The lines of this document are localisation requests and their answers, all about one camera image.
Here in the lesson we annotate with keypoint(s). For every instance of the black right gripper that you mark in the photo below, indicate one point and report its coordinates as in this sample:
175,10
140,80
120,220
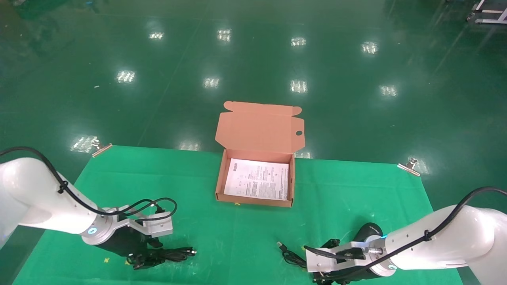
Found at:
368,232

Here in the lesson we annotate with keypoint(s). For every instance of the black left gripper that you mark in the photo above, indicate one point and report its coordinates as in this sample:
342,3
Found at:
126,241

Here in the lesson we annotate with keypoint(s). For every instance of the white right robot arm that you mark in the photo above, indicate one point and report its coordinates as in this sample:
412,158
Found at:
447,241

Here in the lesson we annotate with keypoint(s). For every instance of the orange cardboard box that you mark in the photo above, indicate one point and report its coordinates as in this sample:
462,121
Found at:
259,130

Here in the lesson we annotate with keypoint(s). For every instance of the green table mat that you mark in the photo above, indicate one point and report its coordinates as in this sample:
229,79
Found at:
237,233

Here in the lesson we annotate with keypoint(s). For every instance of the white printed instruction sheet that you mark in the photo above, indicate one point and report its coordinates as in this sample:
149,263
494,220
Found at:
257,179

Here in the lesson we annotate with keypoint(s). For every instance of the metal binder clip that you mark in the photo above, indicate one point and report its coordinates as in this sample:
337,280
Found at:
101,150
410,166

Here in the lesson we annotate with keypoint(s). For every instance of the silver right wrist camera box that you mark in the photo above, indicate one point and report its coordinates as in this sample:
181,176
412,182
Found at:
324,259

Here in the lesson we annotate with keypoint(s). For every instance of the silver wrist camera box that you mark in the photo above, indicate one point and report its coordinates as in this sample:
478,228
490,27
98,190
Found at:
158,226
324,259

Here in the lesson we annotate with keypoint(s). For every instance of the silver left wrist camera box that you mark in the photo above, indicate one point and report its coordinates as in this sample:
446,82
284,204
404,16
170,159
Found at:
158,226

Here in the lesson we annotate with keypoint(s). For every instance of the white metal cart frame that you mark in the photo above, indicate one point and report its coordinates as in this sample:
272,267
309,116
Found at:
489,12

